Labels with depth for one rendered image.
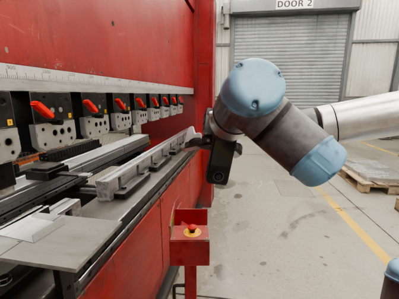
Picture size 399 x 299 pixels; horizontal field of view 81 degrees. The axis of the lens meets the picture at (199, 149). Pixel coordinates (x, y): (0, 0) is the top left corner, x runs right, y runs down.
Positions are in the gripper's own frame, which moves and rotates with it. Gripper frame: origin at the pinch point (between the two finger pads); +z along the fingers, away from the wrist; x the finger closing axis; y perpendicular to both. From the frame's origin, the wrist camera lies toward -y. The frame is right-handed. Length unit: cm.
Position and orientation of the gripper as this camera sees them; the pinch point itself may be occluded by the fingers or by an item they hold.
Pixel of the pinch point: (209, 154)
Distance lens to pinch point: 62.2
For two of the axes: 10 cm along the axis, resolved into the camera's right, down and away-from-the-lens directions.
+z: -1.2, 2.2, 9.7
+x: -9.9, -1.3, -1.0
